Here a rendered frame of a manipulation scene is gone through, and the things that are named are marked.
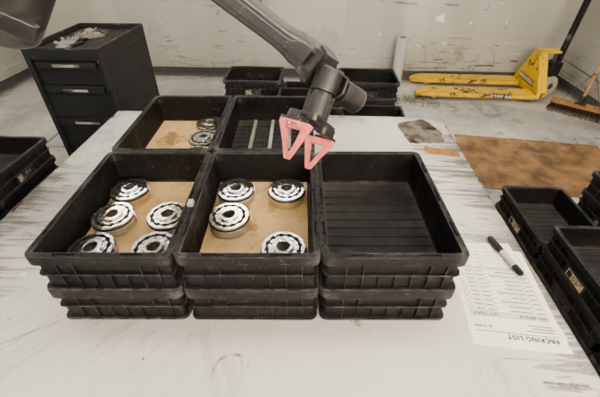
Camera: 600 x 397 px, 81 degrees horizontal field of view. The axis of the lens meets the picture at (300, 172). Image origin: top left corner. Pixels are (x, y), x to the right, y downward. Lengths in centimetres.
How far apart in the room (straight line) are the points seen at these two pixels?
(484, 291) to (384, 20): 340
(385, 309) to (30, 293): 89
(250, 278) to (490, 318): 58
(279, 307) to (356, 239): 25
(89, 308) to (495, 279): 101
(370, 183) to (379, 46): 319
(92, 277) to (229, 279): 29
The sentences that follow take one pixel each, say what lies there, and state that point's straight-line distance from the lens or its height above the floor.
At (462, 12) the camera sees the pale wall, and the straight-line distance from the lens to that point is 430.
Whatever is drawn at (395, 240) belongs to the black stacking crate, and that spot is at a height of 83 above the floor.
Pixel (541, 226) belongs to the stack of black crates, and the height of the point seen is 27.
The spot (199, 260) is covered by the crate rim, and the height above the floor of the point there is 92.
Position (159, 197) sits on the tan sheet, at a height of 83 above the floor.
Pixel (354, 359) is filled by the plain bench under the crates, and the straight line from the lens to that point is 87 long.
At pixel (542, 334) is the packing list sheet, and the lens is 105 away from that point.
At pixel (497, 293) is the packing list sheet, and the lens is 107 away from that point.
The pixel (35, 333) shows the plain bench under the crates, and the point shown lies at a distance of 108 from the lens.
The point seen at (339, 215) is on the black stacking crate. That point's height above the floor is 83.
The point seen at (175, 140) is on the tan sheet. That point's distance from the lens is 135.
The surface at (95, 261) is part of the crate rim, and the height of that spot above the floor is 92.
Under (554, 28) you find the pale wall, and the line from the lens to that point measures 475.
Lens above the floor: 147
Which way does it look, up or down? 36 degrees down
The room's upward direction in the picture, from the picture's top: straight up
